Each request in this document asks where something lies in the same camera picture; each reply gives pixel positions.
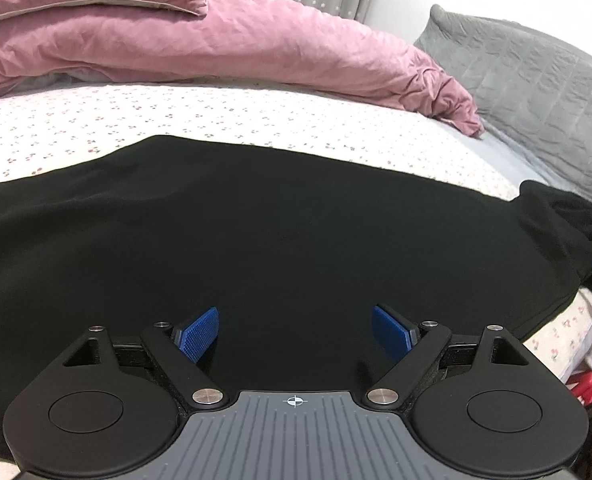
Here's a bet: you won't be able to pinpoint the light grey mattress cover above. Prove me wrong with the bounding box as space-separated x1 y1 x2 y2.
468 122 562 193

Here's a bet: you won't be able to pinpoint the grey quilted cushion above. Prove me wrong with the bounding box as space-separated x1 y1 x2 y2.
413 4 592 217

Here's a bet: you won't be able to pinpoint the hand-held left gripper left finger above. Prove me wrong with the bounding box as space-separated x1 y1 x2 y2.
62 306 227 407

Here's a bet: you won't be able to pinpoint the cherry print bed sheet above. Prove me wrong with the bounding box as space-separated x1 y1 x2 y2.
0 82 592 383

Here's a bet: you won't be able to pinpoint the pink duvet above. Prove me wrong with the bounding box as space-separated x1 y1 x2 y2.
0 0 487 139

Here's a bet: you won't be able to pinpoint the black pants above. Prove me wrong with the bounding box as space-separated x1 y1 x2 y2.
0 134 592 461

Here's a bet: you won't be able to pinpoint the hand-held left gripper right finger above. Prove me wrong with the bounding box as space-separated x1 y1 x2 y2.
365 304 533 406

